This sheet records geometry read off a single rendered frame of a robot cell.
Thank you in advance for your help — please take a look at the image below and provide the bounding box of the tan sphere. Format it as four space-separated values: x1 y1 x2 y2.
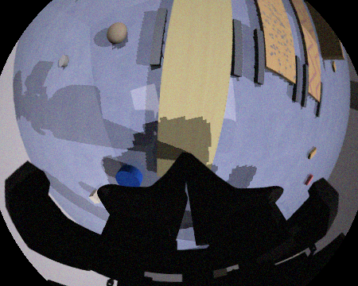
106 22 127 44

